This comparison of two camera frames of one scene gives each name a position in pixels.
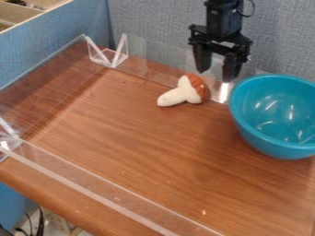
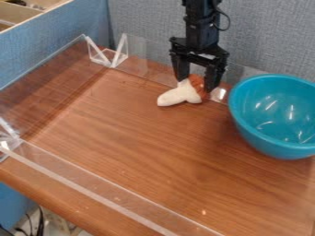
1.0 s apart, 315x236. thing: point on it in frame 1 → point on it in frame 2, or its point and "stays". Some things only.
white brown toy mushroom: x=191 y=90 stays
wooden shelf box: x=18 y=12 stays
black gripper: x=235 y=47 → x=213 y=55
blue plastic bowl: x=273 y=111 stays
